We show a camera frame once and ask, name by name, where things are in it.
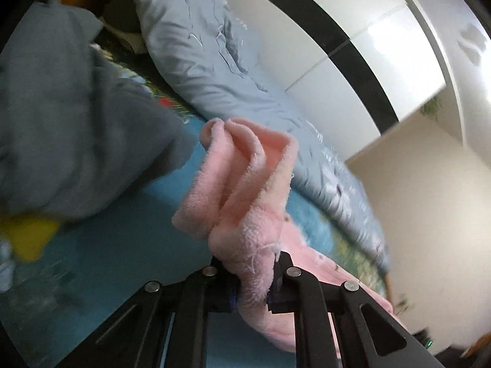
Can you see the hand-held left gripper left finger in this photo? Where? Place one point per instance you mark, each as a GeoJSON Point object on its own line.
{"type": "Point", "coordinates": [221, 295]}

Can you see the blue printed bed sheet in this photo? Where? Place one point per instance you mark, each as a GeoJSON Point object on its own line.
{"type": "Point", "coordinates": [126, 260]}

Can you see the white glossy wardrobe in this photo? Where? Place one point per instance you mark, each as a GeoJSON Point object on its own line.
{"type": "Point", "coordinates": [345, 57]}

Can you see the light blue floral quilt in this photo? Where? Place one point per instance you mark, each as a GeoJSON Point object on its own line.
{"type": "Point", "coordinates": [238, 69]}

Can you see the pink fleece garment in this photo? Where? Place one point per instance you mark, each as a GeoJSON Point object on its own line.
{"type": "Point", "coordinates": [249, 214]}

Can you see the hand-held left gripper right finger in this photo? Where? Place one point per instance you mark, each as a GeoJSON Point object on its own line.
{"type": "Point", "coordinates": [277, 295]}

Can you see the grey sweatshirt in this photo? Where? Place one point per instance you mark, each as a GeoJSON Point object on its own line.
{"type": "Point", "coordinates": [73, 119]}

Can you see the yellow cloth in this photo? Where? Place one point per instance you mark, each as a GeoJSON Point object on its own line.
{"type": "Point", "coordinates": [27, 235]}

